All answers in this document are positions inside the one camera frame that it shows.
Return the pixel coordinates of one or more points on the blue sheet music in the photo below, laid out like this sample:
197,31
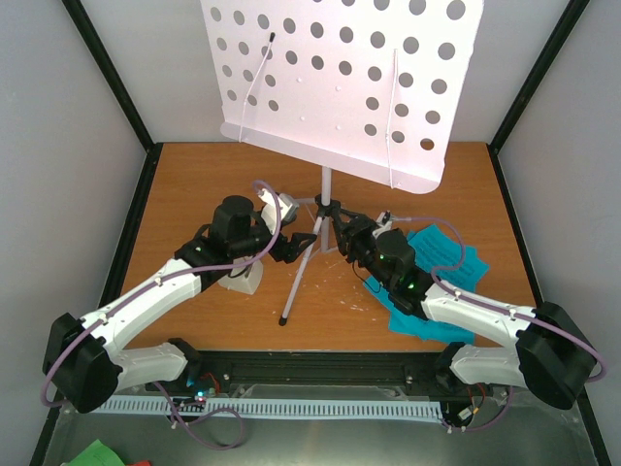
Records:
433,248
428,330

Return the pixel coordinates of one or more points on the red paper piece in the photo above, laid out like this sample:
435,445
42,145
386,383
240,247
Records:
141,463

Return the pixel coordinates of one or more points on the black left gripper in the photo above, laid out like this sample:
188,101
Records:
280,253

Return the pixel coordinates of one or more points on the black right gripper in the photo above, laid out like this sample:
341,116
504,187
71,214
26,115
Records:
350,232

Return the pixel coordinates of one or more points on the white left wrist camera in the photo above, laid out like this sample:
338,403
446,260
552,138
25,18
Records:
286,206

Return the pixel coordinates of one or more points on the black aluminium frame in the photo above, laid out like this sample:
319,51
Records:
518,267

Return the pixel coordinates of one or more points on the white tripod music stand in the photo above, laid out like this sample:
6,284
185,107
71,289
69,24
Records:
367,88

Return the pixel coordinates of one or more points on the white metronome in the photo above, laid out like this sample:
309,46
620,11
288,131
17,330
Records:
244,278

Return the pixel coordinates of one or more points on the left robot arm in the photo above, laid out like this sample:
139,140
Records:
87,358

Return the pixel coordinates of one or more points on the light blue cable duct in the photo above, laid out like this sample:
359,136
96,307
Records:
280,409

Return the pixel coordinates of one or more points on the green paper sheet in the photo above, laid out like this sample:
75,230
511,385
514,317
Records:
96,454

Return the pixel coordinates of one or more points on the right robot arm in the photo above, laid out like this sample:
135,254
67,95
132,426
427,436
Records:
537,348

